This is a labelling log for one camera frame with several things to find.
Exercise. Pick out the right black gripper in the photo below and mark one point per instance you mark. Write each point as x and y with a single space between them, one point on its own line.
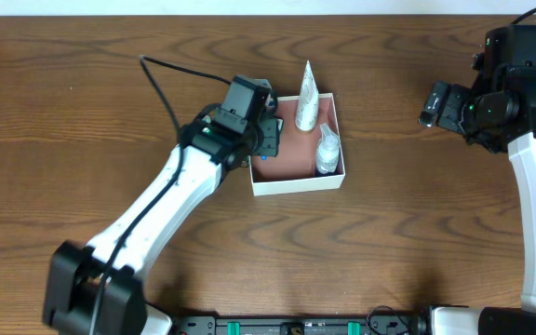
448 108

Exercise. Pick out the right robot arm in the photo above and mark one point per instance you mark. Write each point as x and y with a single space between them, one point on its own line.
502 121

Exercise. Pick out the clear pump bottle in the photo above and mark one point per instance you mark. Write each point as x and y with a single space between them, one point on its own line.
327 151

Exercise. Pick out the white lotion tube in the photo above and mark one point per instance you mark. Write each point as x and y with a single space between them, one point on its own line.
308 101

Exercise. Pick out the white box with brown interior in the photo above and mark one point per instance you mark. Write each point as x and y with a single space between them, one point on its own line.
293 169

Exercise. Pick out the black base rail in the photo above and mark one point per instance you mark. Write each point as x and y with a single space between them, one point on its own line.
385 324

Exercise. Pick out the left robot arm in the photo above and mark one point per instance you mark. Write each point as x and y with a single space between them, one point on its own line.
98 288

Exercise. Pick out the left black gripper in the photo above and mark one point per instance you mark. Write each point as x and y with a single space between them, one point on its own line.
270 137

